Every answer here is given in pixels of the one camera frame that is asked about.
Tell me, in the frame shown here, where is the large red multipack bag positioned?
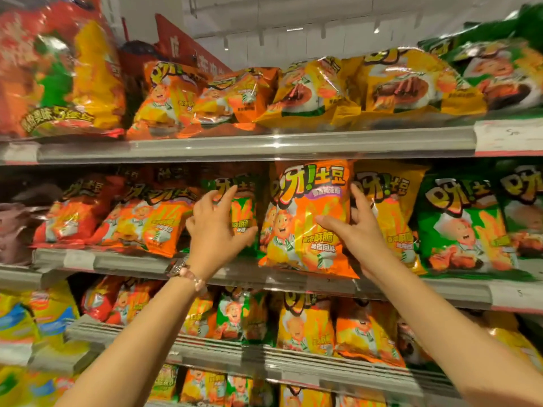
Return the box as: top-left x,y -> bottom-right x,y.
0,0 -> 127,140

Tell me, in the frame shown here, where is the person's right forearm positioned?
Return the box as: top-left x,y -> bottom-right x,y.
360,256 -> 543,407

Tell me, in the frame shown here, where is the pink bead bracelet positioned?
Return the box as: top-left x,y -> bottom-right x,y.
178,266 -> 208,296

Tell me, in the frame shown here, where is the person's left hand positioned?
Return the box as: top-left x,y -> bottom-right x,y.
184,184 -> 260,282

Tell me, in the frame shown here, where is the person's left forearm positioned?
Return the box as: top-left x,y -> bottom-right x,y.
55,271 -> 209,407

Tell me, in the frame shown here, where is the orange chip packet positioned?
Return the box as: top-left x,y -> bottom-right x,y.
257,159 -> 360,279

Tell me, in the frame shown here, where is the person's right hand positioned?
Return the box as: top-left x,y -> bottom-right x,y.
313,182 -> 394,285

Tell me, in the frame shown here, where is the red hanging banner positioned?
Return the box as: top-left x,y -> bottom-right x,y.
154,13 -> 232,77

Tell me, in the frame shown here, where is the green snack bag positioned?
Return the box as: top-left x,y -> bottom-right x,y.
496,163 -> 543,261
417,171 -> 520,276

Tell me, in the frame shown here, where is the white price tag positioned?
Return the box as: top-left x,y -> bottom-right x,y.
489,280 -> 543,314
474,118 -> 543,157
0,141 -> 42,166
62,249 -> 97,271

